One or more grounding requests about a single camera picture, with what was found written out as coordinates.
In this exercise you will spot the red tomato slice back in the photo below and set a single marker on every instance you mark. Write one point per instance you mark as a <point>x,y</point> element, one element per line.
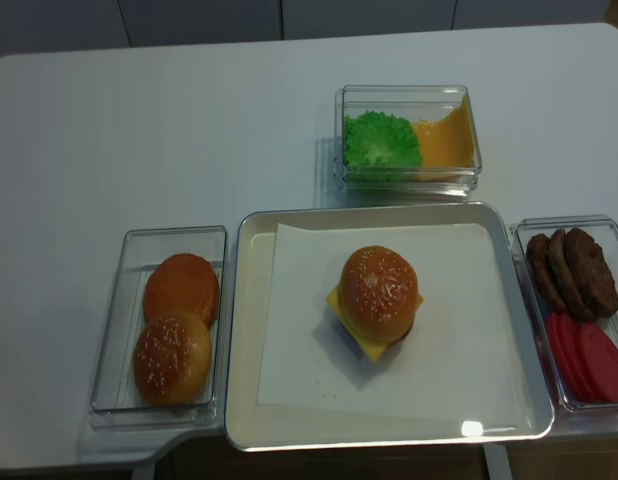
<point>562,333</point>

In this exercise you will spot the red tomato slice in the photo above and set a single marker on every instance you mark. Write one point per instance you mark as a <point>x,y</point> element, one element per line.
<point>562,333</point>
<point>600,359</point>

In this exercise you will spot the sesame bun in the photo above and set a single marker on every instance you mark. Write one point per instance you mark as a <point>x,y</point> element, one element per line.
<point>172,359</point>
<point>379,293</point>

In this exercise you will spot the white paper sheet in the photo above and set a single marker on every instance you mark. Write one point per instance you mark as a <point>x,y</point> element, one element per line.
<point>458,359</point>

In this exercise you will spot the red tomato slice front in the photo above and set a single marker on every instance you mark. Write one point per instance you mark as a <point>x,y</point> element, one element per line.
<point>600,359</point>

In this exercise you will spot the burger patty on tray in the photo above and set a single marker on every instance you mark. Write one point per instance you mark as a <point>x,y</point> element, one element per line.
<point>406,333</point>

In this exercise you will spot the yellow cheese slice on burger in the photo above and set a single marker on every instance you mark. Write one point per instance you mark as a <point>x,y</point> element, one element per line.
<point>372,349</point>

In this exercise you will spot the green lettuce leaf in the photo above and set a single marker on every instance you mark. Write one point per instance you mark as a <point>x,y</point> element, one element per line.
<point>377,139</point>

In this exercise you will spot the yellow cheese slice in container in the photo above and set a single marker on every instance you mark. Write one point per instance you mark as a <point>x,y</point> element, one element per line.
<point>447,143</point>

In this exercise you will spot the clear patty and tomato container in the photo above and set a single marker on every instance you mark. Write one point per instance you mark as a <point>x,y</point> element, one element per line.
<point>605,233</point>

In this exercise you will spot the brown meat patty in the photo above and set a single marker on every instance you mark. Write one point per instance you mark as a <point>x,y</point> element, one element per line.
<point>591,273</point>
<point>537,257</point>
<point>564,279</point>

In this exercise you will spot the brown meat patty middle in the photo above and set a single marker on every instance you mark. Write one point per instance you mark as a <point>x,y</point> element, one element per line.
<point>564,279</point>

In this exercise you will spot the clear plastic bun container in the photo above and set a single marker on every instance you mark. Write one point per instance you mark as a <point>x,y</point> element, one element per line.
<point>115,402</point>

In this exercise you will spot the plain bottom bun in container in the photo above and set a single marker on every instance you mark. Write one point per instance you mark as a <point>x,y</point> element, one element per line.
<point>183,281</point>

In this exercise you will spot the white serving tray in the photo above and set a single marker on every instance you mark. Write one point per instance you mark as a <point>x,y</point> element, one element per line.
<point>254,426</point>

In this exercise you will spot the brown meat patty back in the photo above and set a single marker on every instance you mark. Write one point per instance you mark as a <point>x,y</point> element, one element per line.
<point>537,257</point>

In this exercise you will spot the clear lettuce and cheese container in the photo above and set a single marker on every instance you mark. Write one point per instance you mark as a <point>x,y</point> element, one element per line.
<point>414,103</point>

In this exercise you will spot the brown meat patty front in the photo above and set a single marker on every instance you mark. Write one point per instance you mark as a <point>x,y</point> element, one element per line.
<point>591,273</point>

